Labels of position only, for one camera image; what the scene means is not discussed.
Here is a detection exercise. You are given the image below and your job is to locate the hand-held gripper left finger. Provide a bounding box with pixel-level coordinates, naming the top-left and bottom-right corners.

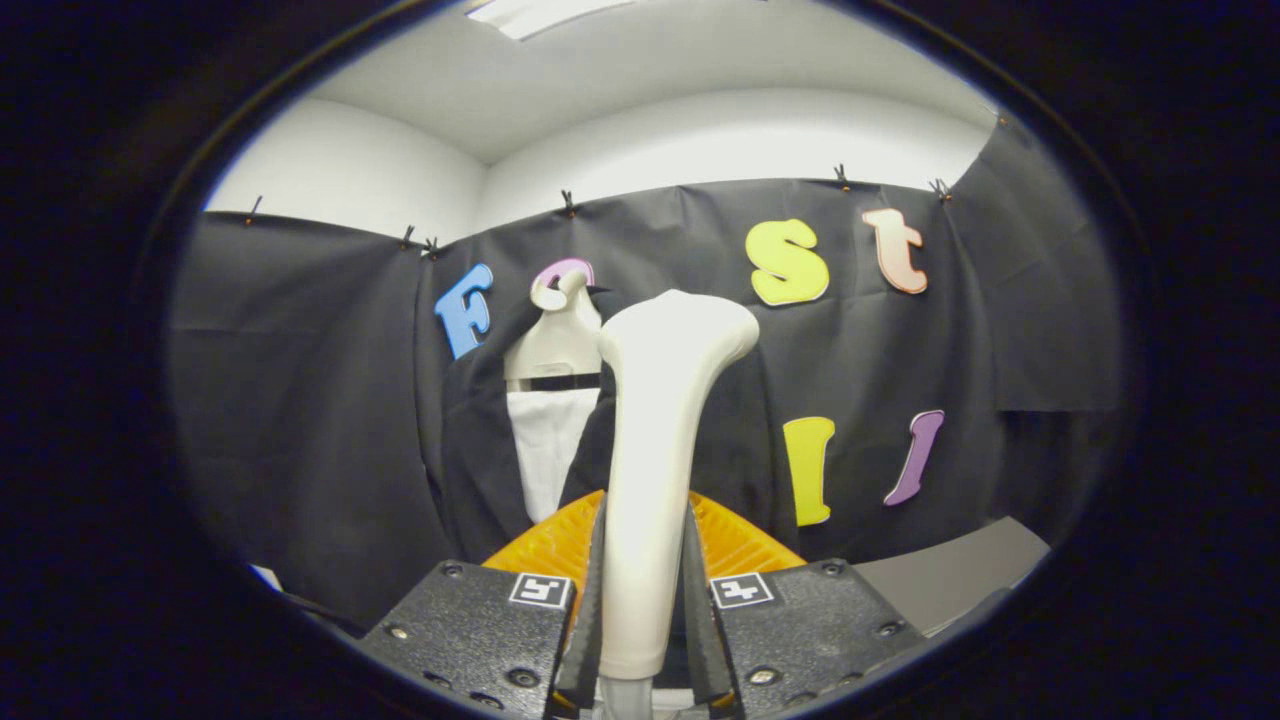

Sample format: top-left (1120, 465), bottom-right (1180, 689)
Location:
top-left (358, 490), bottom-right (608, 720)

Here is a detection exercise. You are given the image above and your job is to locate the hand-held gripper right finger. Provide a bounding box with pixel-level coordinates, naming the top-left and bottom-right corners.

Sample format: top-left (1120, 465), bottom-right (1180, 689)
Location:
top-left (685, 490), bottom-right (926, 720)

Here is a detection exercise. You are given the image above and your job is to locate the white garment steamer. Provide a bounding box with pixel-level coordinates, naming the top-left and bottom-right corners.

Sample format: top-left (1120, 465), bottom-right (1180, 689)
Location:
top-left (597, 290), bottom-right (761, 720)

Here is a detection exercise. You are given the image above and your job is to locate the white shirt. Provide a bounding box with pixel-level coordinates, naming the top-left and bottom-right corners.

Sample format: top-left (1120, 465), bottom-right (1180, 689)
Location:
top-left (507, 388), bottom-right (601, 526)

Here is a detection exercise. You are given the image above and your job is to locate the black blazer jacket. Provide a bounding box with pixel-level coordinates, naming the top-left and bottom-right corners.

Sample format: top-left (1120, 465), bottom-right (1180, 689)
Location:
top-left (440, 285), bottom-right (791, 566)

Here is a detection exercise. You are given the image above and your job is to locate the grey cabinet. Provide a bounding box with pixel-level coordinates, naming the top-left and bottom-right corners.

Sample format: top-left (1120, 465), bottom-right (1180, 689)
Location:
top-left (855, 515), bottom-right (1051, 636)

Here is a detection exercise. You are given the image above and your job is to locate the cream plastic hanger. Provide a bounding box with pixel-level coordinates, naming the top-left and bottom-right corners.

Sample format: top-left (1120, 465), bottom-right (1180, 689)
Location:
top-left (503, 268), bottom-right (606, 393)

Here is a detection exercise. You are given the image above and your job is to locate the black backdrop cloth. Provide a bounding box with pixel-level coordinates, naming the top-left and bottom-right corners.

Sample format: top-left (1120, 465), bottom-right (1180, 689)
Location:
top-left (170, 110), bottom-right (1126, 631)

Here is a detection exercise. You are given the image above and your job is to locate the row of black clips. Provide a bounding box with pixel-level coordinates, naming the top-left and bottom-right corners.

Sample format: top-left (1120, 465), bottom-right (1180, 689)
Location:
top-left (245, 163), bottom-right (951, 261)

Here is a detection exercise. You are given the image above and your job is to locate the ceiling light panel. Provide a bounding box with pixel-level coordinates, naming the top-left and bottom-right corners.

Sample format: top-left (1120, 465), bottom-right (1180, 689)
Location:
top-left (465, 0), bottom-right (636, 41)

